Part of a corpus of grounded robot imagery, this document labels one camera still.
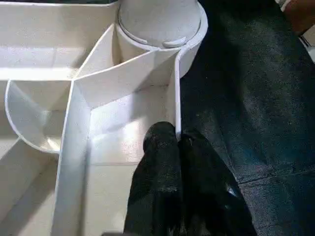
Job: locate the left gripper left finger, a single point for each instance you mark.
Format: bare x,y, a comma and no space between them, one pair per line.
157,191

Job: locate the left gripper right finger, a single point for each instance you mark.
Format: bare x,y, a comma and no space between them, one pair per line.
211,196

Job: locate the white plastic table top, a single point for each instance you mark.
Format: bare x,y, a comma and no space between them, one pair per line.
74,98

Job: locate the white plastic table leg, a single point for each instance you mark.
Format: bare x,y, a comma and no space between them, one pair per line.
160,22

